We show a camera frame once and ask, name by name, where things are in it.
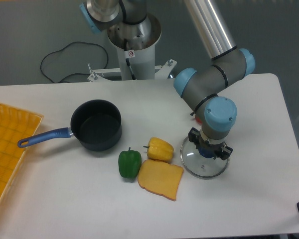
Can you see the glass lid blue knob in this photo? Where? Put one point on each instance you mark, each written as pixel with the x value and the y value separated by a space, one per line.
pixel 199 165

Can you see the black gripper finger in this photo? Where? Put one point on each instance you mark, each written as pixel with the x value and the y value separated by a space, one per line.
pixel 193 137
pixel 223 152

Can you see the yellow plastic basket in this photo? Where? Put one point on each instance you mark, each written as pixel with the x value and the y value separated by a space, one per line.
pixel 15 124

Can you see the toast bread slice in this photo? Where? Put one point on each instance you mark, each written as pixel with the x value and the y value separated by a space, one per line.
pixel 160 178

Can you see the red bell pepper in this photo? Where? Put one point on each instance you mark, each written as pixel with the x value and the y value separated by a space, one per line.
pixel 197 119

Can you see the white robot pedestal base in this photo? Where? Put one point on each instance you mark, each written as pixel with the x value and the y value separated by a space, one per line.
pixel 135 46

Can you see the green bell pepper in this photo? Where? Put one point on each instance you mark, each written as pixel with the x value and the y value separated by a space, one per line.
pixel 129 163

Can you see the dark saucepan blue handle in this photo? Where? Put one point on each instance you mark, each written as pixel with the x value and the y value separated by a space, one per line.
pixel 97 124

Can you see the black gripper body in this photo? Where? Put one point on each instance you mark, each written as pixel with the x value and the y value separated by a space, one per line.
pixel 211 145

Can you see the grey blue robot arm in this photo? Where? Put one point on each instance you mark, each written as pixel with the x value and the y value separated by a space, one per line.
pixel 199 90

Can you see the yellow bell pepper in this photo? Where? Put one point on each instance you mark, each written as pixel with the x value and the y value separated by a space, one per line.
pixel 158 149

